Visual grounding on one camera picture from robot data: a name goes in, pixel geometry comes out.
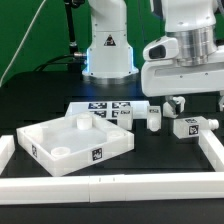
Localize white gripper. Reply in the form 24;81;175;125
141;46;224;118

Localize white fence piece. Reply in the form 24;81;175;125
0;135;15;175
199;130;224;172

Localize white cable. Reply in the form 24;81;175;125
0;0;48;88

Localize white right fence piece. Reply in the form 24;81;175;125
199;130;224;172

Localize black cables at base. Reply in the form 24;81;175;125
34;51;88;73

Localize white marker sheet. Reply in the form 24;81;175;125
66;101;149;120

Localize white square tabletop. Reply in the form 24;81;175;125
17;113;134;177

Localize white left fence piece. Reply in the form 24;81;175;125
0;135;15;175

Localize white front fence bar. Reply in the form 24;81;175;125
0;172;224;205

